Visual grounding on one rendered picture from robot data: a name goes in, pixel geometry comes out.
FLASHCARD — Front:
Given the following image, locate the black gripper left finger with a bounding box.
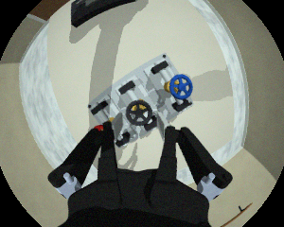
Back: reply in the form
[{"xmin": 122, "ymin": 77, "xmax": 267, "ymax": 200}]
[{"xmin": 47, "ymin": 113, "xmax": 123, "ymax": 210}]

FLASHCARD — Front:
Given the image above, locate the valve with black handwheel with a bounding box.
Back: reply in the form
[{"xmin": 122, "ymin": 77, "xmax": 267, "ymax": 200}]
[{"xmin": 115, "ymin": 75, "xmax": 159, "ymax": 131}]

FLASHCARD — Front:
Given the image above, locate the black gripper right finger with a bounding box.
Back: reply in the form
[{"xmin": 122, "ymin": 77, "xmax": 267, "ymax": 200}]
[{"xmin": 150, "ymin": 113, "xmax": 233, "ymax": 212}]

